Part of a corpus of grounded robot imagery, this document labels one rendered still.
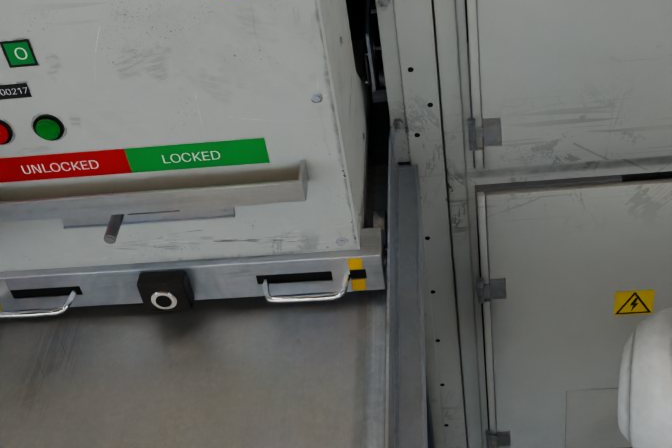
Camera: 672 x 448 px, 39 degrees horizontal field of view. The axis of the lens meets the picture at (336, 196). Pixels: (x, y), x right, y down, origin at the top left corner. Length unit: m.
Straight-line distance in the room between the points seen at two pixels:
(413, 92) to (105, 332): 0.52
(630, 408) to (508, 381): 0.85
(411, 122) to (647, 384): 0.61
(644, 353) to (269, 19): 0.47
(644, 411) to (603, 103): 0.56
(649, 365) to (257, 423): 0.45
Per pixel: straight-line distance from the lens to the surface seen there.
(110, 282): 1.23
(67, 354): 1.26
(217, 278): 1.19
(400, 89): 1.32
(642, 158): 1.43
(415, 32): 1.27
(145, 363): 1.21
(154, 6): 0.99
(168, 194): 1.07
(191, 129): 1.06
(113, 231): 1.12
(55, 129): 1.09
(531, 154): 1.37
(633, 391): 0.88
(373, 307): 1.19
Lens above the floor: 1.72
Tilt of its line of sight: 40 degrees down
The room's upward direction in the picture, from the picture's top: 10 degrees counter-clockwise
